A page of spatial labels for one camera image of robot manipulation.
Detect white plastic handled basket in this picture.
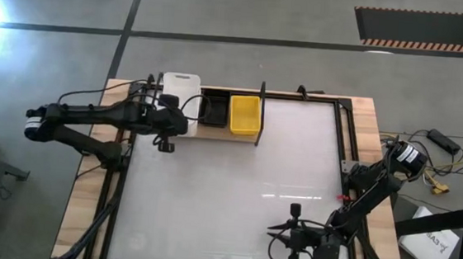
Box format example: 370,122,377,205
158,70,204,139

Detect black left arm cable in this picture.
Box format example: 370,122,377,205
56,72,215,124

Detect grey metal mounting plate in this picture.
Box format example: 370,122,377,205
339,158,357,176

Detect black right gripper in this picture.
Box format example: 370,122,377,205
264,200,323,259

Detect black power adapter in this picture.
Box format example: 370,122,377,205
424,128,463,156

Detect yellow cable connectors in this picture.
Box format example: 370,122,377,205
428,181,451,196

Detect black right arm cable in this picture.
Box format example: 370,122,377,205
266,216,319,259

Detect white paper sheet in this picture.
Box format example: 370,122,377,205
396,203,463,259

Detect black slotted plastic basket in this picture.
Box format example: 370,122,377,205
196,93,232,130

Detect yellow floor cable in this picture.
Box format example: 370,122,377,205
426,147,463,176

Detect small red clip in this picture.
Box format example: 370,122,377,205
336,192,355,205

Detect black aluminium table frame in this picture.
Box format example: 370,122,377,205
50,66,412,259

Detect black desk beam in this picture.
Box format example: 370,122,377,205
392,197,463,243

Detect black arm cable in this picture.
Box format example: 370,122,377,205
56,72,215,124
266,216,319,259

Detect black hazard striped floor mat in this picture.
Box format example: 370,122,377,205
352,4,463,54

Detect wooden shelf with black frame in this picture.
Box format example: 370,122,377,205
146,71,269,148

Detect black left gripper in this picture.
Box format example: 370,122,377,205
139,92,191,156

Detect yellow slotted plastic basket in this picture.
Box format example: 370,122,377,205
227,93,264,138

